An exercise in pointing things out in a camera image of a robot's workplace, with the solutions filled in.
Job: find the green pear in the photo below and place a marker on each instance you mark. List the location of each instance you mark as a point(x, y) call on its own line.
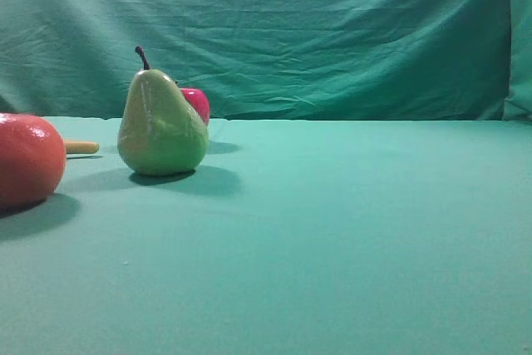
point(160, 133)

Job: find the red apple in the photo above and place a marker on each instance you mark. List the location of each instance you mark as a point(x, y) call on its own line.
point(193, 102)

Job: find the green backdrop cloth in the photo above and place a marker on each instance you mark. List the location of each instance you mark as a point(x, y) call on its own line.
point(274, 59)

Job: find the yellow banana tip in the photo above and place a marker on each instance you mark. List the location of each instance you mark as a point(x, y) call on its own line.
point(81, 147)

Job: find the orange round fruit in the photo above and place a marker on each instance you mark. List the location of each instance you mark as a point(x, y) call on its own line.
point(33, 159)

